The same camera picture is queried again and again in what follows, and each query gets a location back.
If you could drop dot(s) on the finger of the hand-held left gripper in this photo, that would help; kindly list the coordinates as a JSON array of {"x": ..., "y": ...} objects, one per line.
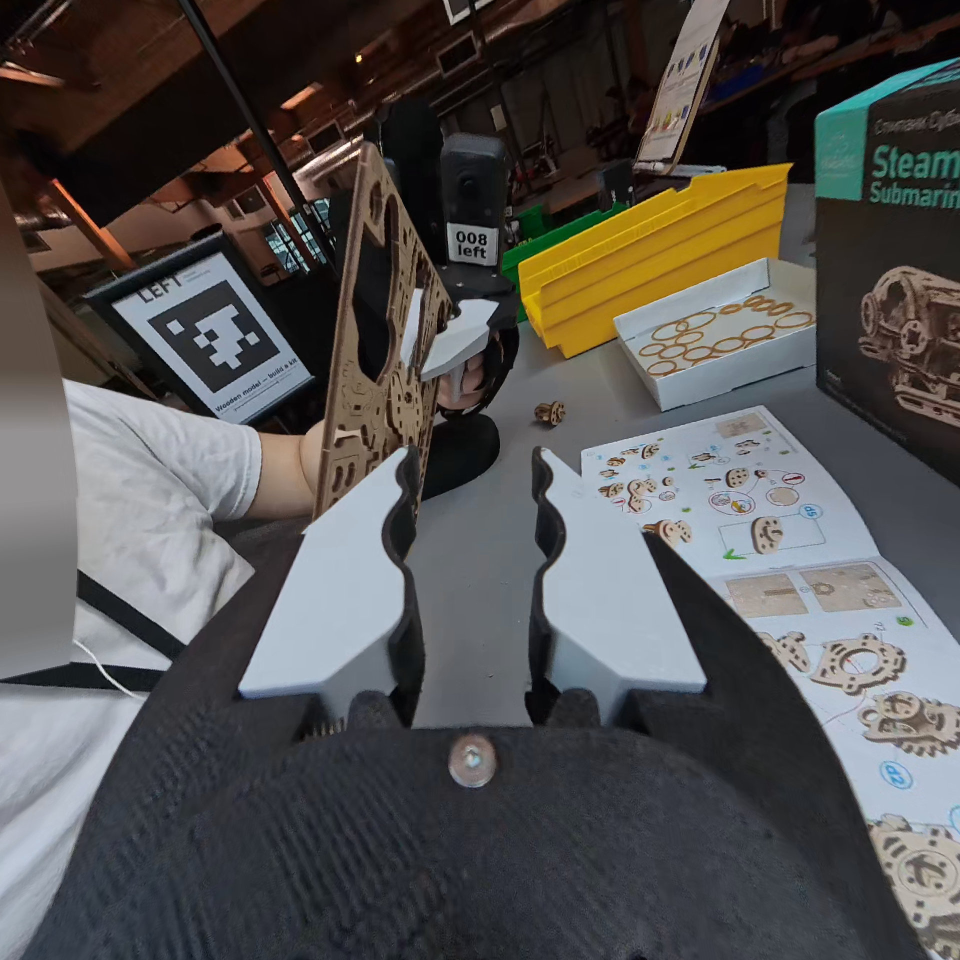
[
  {"x": 461, "y": 337},
  {"x": 414, "y": 330}
]

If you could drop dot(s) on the green plastic bin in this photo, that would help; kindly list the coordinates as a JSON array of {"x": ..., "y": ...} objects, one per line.
[{"x": 529, "y": 225}]

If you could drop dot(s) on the white instruction booklet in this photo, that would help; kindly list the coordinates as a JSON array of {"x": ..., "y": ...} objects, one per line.
[{"x": 825, "y": 465}]

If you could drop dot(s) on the wooden model parts sheet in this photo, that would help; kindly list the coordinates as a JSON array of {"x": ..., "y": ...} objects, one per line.
[{"x": 360, "y": 420}]

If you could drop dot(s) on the yellow plastic bin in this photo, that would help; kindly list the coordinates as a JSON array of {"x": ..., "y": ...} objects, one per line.
[{"x": 637, "y": 277}]

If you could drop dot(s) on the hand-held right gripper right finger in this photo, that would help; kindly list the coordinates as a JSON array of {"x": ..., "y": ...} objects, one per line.
[{"x": 615, "y": 600}]

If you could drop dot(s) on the person's left forearm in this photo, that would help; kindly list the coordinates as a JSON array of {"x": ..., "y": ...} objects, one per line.
[{"x": 285, "y": 472}]

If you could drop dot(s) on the group of rubber bands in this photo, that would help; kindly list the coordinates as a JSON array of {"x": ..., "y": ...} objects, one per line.
[{"x": 759, "y": 306}]

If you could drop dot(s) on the white cardboard tray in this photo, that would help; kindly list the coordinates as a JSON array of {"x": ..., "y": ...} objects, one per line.
[{"x": 720, "y": 382}]

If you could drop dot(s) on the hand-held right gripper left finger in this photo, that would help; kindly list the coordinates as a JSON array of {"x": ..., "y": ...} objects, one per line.
[{"x": 330, "y": 600}]

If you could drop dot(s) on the small wooden gear assembly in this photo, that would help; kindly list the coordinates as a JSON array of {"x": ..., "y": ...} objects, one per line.
[{"x": 549, "y": 415}]

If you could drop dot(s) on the black framed marker sign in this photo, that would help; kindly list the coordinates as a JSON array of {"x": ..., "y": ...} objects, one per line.
[{"x": 210, "y": 330}]

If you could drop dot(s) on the white instruction poster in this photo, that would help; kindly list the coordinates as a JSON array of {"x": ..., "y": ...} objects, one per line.
[{"x": 679, "y": 97}]

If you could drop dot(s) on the black model kit box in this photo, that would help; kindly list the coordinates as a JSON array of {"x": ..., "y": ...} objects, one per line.
[{"x": 885, "y": 337}]

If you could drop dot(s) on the person's left hand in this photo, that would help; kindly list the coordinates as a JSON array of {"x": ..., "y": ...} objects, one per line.
[{"x": 461, "y": 390}]

